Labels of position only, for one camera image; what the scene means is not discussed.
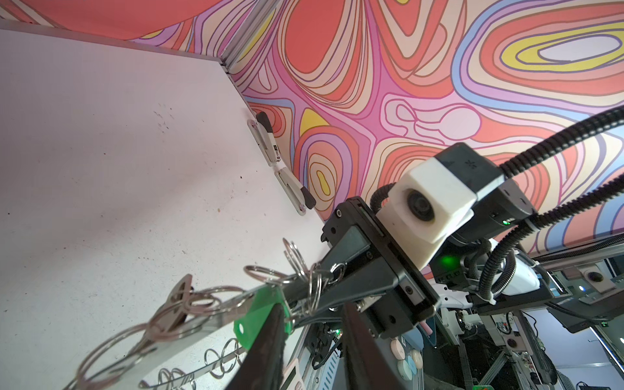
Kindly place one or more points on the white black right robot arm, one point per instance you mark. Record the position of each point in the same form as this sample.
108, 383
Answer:
482, 249

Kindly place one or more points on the key with green tag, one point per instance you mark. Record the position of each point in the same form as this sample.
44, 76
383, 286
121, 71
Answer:
249, 326

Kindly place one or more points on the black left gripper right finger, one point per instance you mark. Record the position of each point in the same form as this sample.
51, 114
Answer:
365, 366

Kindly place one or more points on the white black remote control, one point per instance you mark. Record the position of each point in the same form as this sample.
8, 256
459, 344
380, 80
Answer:
263, 134

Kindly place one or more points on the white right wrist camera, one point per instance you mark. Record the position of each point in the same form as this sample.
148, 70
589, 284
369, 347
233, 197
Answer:
435, 198

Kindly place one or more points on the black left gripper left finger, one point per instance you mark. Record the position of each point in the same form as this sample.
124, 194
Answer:
263, 366

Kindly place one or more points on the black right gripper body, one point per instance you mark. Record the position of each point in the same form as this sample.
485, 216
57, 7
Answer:
365, 266

